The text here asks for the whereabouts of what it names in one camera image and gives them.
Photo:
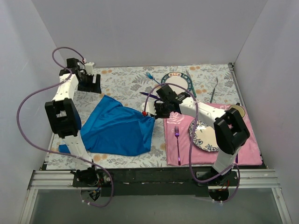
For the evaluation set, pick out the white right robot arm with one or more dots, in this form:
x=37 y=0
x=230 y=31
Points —
x=230 y=129

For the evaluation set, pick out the white plate teal rim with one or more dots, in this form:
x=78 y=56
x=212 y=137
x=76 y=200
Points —
x=178 y=78

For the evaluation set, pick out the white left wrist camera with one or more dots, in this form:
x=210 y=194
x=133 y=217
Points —
x=88 y=67

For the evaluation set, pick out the pink floral placemat cloth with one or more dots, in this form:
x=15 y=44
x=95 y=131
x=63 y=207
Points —
x=249 y=155

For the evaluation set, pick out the purple metallic fork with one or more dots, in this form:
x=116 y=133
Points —
x=176 y=133

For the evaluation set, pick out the purple knife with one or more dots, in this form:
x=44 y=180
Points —
x=150 y=95

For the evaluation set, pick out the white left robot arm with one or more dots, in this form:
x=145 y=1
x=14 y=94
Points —
x=64 y=118

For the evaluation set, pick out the blue floral dinner plate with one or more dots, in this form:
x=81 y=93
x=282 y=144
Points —
x=204 y=138

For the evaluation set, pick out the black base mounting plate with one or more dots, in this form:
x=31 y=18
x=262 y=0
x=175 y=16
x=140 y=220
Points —
x=154 y=182

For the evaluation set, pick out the aluminium frame rail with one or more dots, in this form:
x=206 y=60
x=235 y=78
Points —
x=247 y=179

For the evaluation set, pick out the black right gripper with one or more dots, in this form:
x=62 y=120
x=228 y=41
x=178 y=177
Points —
x=158 y=111

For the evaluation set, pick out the blue fork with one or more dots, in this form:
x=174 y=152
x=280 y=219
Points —
x=151 y=77

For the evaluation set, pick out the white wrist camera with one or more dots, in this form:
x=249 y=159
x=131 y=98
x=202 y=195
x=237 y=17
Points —
x=148 y=109
x=88 y=67

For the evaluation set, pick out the cream ceramic mug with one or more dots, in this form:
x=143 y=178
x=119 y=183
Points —
x=239 y=108

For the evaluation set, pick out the blue satin napkin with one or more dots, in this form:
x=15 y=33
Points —
x=113 y=128

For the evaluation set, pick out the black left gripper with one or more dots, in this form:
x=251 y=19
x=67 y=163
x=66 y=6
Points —
x=92 y=82

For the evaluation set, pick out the teal handled knife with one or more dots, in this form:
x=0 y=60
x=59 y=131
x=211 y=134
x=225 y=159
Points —
x=191 y=84

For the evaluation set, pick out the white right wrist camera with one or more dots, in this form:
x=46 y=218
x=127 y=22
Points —
x=148 y=109

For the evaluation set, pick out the floral tablecloth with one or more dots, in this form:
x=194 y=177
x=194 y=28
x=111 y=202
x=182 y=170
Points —
x=124 y=85

